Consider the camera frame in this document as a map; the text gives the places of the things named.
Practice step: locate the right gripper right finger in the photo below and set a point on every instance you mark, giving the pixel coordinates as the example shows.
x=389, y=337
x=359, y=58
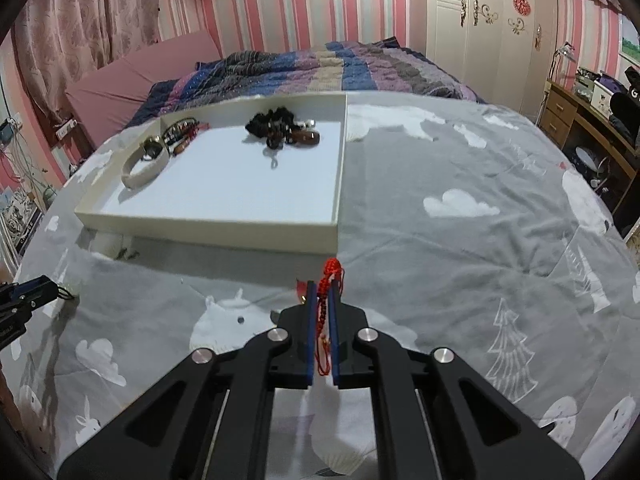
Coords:
x=434, y=416

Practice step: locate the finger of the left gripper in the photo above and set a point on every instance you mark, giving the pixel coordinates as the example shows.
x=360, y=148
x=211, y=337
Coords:
x=36, y=293

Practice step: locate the white wardrobe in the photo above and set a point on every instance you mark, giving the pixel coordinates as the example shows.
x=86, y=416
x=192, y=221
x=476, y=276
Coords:
x=501, y=49

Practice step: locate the white shallow tray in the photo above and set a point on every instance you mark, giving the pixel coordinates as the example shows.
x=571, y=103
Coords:
x=227, y=189

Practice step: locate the wooden desk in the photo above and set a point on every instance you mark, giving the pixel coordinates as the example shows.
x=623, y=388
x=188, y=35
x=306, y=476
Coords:
x=570, y=123

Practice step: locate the striped multicolour quilt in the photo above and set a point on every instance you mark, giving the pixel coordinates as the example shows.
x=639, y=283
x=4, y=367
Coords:
x=337, y=66

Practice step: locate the pink patterned curtain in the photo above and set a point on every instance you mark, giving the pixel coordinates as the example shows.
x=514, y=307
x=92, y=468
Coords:
x=59, y=42

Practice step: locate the silver desk lamp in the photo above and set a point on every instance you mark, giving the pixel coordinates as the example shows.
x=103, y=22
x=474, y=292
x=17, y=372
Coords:
x=565, y=52

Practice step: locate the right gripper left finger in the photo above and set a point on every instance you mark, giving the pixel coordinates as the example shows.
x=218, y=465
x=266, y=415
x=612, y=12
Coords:
x=209, y=417

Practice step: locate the pink headboard cushion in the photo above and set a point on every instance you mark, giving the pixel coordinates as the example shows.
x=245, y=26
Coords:
x=104, y=101

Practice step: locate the grey polar bear bedsheet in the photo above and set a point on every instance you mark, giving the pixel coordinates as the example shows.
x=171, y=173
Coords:
x=460, y=224

